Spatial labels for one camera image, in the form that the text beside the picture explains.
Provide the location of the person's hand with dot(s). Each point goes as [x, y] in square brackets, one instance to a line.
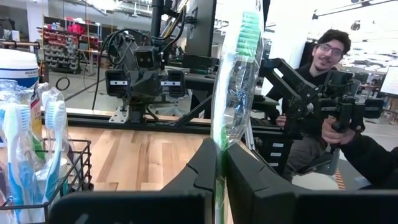
[280, 121]
[331, 133]

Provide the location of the black monitor pole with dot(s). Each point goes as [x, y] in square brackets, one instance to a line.
[157, 15]

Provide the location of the shelf with red bins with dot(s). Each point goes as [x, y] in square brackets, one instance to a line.
[62, 46]

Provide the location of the bright monitor screen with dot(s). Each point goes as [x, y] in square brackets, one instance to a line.
[390, 81]

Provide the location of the disinfecting wipes canister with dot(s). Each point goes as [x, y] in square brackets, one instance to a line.
[15, 65]

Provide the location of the person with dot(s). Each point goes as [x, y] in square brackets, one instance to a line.
[331, 53]

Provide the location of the black aluminium table frame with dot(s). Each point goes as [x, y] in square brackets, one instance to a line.
[93, 121]

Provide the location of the black monitor back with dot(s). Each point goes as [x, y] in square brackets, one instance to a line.
[202, 28]

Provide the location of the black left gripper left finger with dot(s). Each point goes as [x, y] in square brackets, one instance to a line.
[133, 208]

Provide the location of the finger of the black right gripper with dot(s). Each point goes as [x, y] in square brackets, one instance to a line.
[168, 85]
[124, 85]

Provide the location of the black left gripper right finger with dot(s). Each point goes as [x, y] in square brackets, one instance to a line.
[280, 208]

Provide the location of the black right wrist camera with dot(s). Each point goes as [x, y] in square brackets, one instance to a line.
[145, 59]

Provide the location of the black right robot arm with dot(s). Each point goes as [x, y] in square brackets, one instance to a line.
[138, 112]

